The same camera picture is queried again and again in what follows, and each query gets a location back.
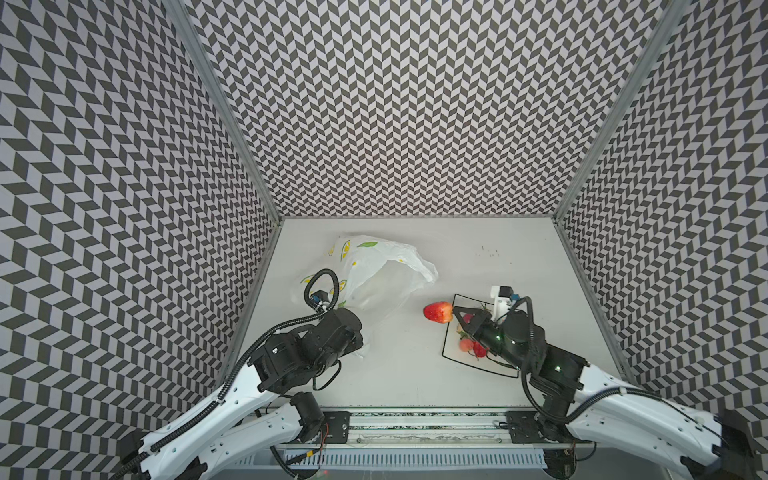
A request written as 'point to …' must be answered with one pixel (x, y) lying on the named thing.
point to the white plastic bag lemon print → (375, 278)
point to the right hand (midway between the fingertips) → (451, 319)
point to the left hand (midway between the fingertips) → (356, 332)
